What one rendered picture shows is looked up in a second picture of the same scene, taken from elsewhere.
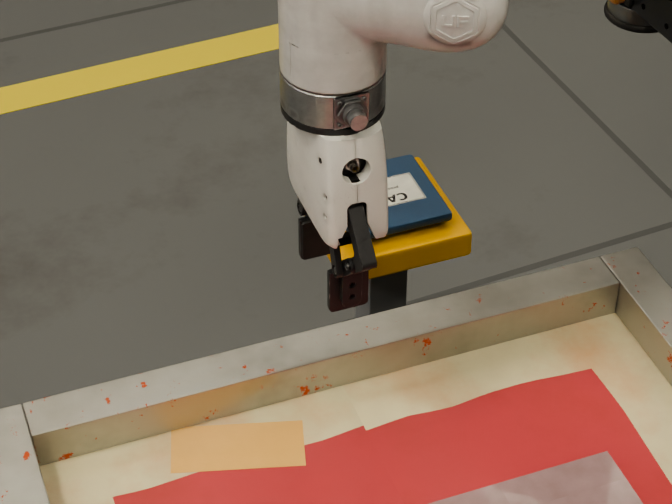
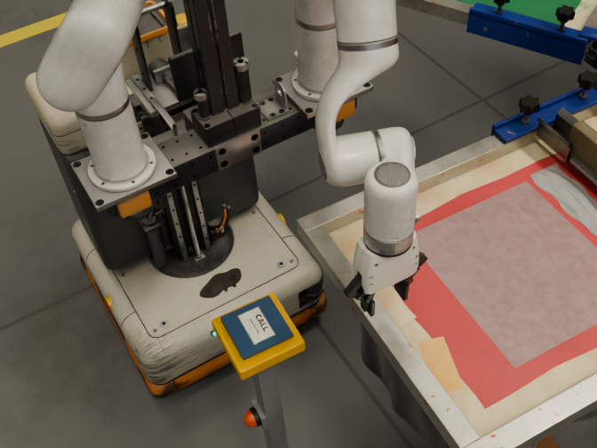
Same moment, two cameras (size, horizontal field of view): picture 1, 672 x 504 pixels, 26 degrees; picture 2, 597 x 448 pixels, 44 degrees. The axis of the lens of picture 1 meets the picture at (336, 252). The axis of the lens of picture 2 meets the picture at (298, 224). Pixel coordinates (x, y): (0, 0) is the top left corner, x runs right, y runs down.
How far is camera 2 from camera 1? 1.29 m
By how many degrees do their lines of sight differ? 63
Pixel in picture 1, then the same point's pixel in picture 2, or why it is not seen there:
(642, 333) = (341, 223)
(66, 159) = not seen: outside the picture
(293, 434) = (426, 343)
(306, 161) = (402, 260)
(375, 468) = (437, 311)
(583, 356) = (352, 245)
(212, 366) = (413, 369)
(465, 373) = not seen: hidden behind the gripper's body
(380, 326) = not seen: hidden behind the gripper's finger
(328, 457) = (435, 328)
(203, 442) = (441, 379)
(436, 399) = (391, 293)
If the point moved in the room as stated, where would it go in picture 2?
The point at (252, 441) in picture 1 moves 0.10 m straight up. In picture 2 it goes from (435, 359) to (441, 327)
